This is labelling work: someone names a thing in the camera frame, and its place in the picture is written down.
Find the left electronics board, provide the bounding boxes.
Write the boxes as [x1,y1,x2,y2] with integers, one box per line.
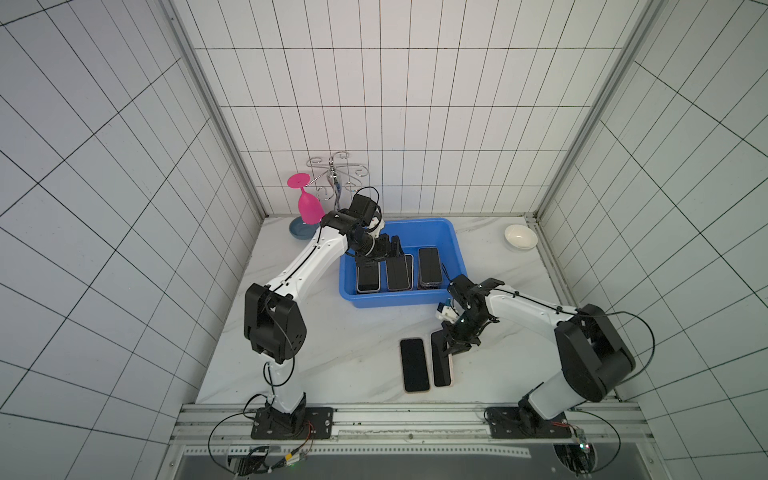
[228,446,306,477]

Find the black phone removed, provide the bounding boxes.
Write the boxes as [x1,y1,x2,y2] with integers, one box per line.
[356,262,381,294]
[430,330,453,388]
[400,338,430,393]

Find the white bowl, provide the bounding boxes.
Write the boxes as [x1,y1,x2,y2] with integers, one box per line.
[504,224,539,251]

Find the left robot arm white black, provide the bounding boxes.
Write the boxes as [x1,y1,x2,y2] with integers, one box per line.
[244,212,404,435]

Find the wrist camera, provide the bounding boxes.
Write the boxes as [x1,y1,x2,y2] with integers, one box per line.
[347,193,383,231]
[437,275,504,322]

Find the right base cable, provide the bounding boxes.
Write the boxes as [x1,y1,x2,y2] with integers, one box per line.
[483,309,658,475]

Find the black phone stack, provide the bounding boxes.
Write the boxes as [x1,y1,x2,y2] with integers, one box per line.
[418,247,443,289]
[386,254,410,292]

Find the aluminium mounting rail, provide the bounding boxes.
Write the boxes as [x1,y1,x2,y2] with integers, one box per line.
[170,401,658,457]

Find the electronics board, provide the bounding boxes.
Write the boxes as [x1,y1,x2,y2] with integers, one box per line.
[560,426,596,475]
[228,446,306,477]

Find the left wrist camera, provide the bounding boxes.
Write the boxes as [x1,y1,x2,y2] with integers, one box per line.
[347,193,383,231]

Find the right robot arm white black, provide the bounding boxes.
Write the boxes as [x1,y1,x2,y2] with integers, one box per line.
[430,275,636,438]

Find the black phone middle stack under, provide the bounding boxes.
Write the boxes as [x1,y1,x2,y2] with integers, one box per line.
[406,254,416,290]

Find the base cable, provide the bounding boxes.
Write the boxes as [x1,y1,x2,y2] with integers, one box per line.
[206,359,313,476]
[483,309,658,475]

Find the left base cable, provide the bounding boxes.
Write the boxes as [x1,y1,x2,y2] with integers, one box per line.
[206,359,313,476]

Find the pink wine glass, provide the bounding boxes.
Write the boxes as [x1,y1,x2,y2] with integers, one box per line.
[287,173,325,225]

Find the blue plastic storage box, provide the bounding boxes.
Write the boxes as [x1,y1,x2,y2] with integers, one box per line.
[339,218,467,308]

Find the black phone stack top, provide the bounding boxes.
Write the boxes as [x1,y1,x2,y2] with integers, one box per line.
[386,254,410,292]

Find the right electronics board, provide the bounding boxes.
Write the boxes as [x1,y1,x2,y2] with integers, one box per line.
[560,426,596,475]

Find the black phone right stack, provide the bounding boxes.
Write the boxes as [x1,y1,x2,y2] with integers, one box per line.
[418,247,443,289]

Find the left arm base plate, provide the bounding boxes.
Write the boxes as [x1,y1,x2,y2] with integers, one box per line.
[250,406,335,440]

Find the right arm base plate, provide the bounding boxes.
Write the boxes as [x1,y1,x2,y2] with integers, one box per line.
[484,406,572,440]

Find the silver wire glass rack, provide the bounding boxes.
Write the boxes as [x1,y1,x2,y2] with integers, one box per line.
[305,151,370,210]

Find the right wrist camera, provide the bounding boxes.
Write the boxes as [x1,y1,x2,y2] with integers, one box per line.
[437,275,504,322]

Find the blue grey saucer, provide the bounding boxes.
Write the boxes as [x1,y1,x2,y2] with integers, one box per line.
[289,216,318,240]

